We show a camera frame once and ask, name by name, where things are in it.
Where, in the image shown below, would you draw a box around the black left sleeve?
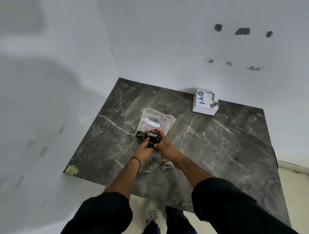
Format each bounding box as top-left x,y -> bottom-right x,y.
60,191 -> 133,234

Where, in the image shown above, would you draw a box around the black sleeve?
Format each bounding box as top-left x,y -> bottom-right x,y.
60,191 -> 133,234
191,177 -> 300,234

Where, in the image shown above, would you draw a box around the white shoe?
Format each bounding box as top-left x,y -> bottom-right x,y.
145,201 -> 161,226

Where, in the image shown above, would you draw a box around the clear plastic zip bag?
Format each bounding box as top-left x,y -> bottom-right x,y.
138,108 -> 176,138

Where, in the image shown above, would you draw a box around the person's left hand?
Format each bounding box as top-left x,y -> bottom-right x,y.
132,138 -> 155,167

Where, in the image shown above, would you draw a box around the black wrist band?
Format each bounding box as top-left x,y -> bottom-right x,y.
130,157 -> 141,175

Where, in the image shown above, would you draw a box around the black right sleeve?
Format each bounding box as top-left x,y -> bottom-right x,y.
191,177 -> 300,234

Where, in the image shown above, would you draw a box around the dark trousers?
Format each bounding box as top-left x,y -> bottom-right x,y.
144,206 -> 195,234

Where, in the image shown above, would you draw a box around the black snack packet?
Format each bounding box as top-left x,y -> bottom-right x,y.
135,129 -> 165,148

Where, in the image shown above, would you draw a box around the yellow corner sticker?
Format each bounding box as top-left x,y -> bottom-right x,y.
65,165 -> 80,176

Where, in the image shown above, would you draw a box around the person's right forearm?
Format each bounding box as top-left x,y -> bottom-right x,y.
173,155 -> 217,190

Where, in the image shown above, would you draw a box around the person's left forearm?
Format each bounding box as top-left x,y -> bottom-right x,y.
104,157 -> 146,201

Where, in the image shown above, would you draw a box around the person's right hand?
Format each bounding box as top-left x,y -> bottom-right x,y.
154,133 -> 187,167

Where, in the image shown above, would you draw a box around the white box with stickers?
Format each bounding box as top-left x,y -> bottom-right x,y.
192,89 -> 219,116

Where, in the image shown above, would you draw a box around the white skirting board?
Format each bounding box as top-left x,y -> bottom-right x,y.
277,161 -> 309,175

